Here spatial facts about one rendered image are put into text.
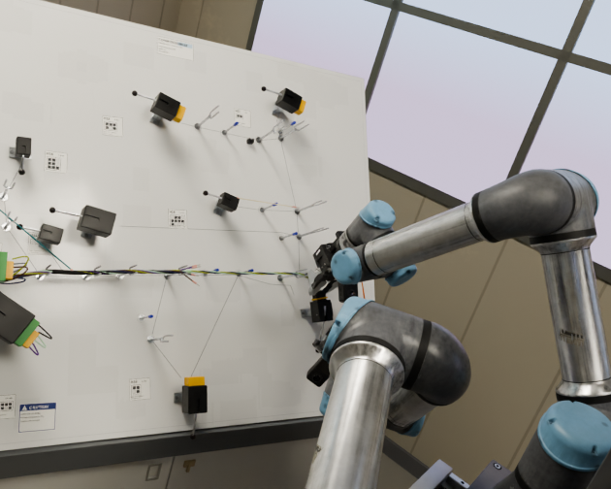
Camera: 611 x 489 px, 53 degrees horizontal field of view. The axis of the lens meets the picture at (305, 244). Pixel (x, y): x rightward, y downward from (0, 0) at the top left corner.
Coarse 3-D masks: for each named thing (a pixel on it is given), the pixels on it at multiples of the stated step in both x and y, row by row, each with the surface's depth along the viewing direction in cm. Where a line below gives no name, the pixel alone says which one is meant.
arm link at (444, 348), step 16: (432, 336) 94; (448, 336) 95; (432, 352) 92; (448, 352) 93; (464, 352) 96; (432, 368) 92; (448, 368) 93; (464, 368) 95; (416, 384) 94; (432, 384) 93; (448, 384) 94; (464, 384) 97; (400, 400) 115; (416, 400) 108; (432, 400) 100; (448, 400) 99; (400, 416) 120; (416, 416) 116; (400, 432) 131; (416, 432) 129
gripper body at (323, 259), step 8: (336, 240) 152; (320, 248) 155; (328, 248) 155; (336, 248) 153; (320, 256) 156; (328, 256) 153; (320, 264) 157; (328, 264) 153; (328, 272) 152; (328, 280) 156
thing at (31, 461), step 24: (192, 432) 147; (216, 432) 150; (240, 432) 153; (264, 432) 158; (288, 432) 162; (312, 432) 166; (0, 456) 125; (24, 456) 128; (48, 456) 130; (72, 456) 133; (96, 456) 136; (120, 456) 140; (144, 456) 143; (168, 456) 146
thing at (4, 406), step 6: (0, 396) 127; (6, 396) 128; (12, 396) 128; (0, 402) 127; (6, 402) 127; (12, 402) 128; (0, 408) 127; (6, 408) 127; (12, 408) 128; (0, 414) 127; (6, 414) 127; (12, 414) 128
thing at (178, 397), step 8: (176, 392) 146; (184, 392) 140; (192, 392) 138; (200, 392) 139; (176, 400) 146; (184, 400) 140; (192, 400) 138; (200, 400) 139; (184, 408) 139; (192, 408) 138; (200, 408) 139
